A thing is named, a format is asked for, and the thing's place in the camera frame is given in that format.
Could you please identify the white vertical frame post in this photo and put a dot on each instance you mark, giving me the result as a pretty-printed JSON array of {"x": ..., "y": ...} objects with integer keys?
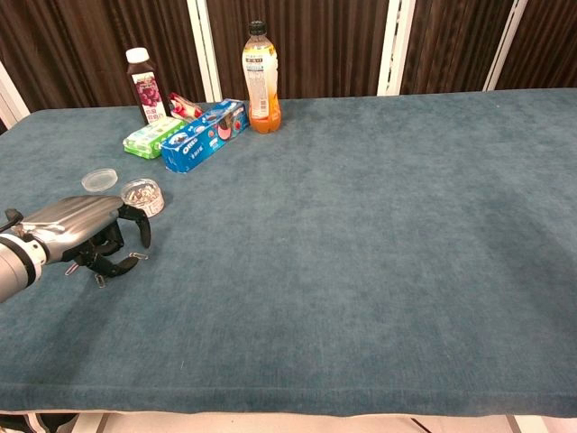
[
  {"x": 394, "y": 45},
  {"x": 504, "y": 45},
  {"x": 203, "y": 45},
  {"x": 10, "y": 101}
]

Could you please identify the blue Oreo cookie box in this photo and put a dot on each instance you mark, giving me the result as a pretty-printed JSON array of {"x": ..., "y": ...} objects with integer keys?
[{"x": 205, "y": 136}]

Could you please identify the dark brown curtain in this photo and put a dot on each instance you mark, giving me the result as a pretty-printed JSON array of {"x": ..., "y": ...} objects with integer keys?
[{"x": 90, "y": 49}]

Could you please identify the green wet wipes pack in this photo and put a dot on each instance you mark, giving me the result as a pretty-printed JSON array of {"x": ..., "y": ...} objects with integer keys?
[{"x": 152, "y": 136}]

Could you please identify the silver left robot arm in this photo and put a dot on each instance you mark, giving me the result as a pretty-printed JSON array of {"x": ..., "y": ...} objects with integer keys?
[{"x": 13, "y": 266}]

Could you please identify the orange drink bottle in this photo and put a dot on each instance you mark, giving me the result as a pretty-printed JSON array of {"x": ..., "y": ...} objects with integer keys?
[{"x": 261, "y": 81}]

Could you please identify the purple grape juice bottle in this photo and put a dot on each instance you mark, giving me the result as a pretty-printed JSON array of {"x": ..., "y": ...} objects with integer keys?
[{"x": 146, "y": 88}]

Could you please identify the blue-green table cloth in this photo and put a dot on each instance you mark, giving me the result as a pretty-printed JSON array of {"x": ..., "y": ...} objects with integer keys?
[{"x": 315, "y": 252}]

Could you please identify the clear round plastic lid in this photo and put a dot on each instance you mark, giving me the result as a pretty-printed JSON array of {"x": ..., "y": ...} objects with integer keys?
[{"x": 99, "y": 180}]

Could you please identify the red pink snack packet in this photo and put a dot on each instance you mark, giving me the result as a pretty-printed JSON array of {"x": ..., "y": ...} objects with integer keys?
[{"x": 184, "y": 108}]

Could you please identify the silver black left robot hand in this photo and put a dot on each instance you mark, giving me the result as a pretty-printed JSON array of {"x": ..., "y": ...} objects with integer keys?
[{"x": 72, "y": 223}]

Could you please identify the clear round paper clip box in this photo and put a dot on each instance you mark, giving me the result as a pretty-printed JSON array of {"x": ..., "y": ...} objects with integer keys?
[{"x": 142, "y": 196}]

